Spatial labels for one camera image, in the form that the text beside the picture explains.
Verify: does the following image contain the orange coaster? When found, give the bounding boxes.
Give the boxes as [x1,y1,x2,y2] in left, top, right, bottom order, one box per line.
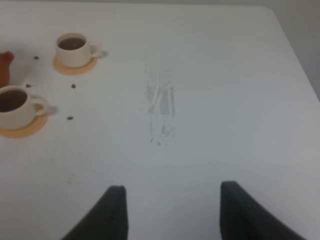
[0,114,49,139]
[52,56,97,76]

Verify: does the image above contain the far white teacup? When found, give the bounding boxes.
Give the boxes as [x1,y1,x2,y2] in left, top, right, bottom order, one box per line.
[55,33,102,68]

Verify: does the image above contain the near orange coaster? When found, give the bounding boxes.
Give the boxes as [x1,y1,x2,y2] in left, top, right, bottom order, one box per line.
[0,114,49,139]

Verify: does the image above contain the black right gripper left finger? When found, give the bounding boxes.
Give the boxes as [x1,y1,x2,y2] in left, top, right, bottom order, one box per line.
[64,186,129,240]

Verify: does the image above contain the brown clay teapot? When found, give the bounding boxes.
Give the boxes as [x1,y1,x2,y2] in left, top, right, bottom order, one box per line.
[0,51,15,88]

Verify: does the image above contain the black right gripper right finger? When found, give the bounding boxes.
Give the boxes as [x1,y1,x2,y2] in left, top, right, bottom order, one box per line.
[219,181,303,240]

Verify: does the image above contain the near white teacup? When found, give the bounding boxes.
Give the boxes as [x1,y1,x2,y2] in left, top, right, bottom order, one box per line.
[0,86,49,130]

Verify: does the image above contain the far orange coaster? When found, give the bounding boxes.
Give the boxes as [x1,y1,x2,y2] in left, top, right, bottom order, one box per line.
[52,56,97,76]

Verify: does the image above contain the white teacup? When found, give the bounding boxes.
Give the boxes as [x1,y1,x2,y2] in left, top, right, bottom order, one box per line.
[55,33,102,68]
[0,86,49,130]

